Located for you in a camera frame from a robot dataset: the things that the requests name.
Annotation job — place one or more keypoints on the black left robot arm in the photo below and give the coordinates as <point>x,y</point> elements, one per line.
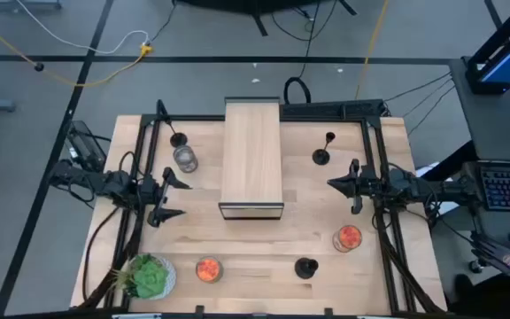
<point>104,184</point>

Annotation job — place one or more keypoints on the black caster wheel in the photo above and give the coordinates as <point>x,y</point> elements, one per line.
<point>474,266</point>

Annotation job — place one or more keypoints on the orange candle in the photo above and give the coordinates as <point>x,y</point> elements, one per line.
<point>349,237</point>
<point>209,269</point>

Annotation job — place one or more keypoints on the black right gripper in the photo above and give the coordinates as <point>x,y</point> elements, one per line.
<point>368,186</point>

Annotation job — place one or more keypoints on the black perforated metal box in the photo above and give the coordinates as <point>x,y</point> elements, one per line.
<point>326,108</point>

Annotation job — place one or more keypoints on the silver metal bar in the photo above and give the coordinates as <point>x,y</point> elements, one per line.
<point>135,316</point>

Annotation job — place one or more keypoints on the black metal candlestick holder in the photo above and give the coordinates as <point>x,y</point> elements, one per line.
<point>304,269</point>
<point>321,157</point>
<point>178,140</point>

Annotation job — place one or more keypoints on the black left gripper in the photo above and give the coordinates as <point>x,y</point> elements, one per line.
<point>151,191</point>

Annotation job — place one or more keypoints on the small black floor puck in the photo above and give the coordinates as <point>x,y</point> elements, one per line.
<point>39,67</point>

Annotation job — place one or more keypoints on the light wooden riser shelf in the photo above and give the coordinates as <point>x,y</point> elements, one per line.
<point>251,155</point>

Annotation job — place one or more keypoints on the black aluminium table frame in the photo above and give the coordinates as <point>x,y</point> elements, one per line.
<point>193,118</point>

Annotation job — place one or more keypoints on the black power supply box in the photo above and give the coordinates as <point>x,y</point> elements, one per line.
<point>84,146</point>

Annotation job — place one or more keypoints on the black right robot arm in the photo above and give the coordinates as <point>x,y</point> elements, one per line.
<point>414,186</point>

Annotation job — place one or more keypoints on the grey glass candle jar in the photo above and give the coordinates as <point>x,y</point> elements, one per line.
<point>185,159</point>

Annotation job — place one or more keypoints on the green succulent in white pot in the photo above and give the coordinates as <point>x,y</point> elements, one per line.
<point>149,278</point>

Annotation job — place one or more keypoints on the small black table bracket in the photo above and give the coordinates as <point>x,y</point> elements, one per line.
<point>199,311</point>
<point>328,312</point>

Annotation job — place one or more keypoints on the black round stand base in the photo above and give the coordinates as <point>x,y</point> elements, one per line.
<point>255,4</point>

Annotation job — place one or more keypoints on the dark grey desk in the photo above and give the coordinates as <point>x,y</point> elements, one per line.
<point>494,124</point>

